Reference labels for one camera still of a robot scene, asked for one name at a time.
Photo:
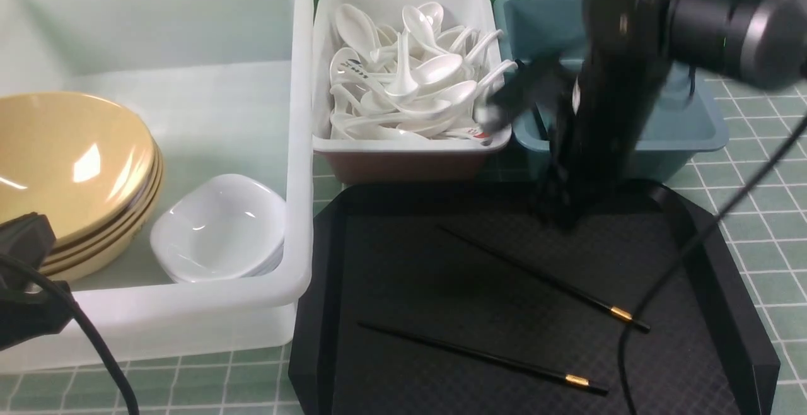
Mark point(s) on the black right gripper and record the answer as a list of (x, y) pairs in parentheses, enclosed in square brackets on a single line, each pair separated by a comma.
[(600, 113)]

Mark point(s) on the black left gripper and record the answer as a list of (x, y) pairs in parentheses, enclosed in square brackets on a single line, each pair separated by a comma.
[(25, 314)]

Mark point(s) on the yellow noodle bowl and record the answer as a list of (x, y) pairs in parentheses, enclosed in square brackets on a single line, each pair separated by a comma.
[(75, 158)]

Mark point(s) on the black gold-banded chopstick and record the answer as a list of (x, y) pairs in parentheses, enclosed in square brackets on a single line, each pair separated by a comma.
[(522, 367), (577, 293)]

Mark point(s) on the white square dish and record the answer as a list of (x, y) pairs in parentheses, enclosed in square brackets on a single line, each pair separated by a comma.
[(227, 226), (264, 268)]

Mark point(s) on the white ceramic soup spoon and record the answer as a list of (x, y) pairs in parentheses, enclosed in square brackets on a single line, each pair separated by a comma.
[(429, 76)]

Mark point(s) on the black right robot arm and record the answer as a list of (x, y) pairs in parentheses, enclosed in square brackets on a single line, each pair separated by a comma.
[(758, 42)]

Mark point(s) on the bottom stacked yellow bowl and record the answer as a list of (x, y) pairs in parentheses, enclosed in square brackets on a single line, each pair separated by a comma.
[(107, 254)]

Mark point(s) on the stacked yellow bowl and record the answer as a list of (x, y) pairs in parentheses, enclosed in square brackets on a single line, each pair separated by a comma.
[(107, 254), (100, 234), (112, 241)]

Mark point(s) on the middle stacked yellow bowl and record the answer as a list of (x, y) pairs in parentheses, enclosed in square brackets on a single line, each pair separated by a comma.
[(112, 241)]

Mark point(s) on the top stacked yellow bowl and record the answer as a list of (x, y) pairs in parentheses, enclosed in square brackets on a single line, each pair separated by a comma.
[(100, 234)]

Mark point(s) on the blue-grey plastic bin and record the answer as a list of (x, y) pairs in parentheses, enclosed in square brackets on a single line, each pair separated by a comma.
[(682, 125)]

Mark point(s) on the white spoon with red mark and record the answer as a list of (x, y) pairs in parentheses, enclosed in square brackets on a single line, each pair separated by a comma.
[(473, 134)]

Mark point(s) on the white spoon bin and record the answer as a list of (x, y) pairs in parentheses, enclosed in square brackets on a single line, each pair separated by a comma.
[(369, 161)]

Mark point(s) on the white soup spoon centre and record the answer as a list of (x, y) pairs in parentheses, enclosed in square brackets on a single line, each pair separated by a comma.
[(431, 106)]

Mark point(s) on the white square dish in tub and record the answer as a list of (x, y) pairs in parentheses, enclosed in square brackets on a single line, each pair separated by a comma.
[(264, 268)]

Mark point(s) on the green checkered tablecloth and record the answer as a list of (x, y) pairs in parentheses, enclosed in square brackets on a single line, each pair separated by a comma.
[(766, 235)]

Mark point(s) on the white spoon with blue print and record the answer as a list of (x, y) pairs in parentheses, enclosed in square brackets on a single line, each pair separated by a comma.
[(345, 67)]

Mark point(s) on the white soup spoon top left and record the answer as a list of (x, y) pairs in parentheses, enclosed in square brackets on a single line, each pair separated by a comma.
[(358, 31)]

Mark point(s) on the black plastic serving tray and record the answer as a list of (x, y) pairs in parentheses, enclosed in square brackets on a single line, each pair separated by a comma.
[(380, 257)]

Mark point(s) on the large translucent white plastic tub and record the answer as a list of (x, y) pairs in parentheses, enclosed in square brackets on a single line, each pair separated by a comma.
[(225, 87)]

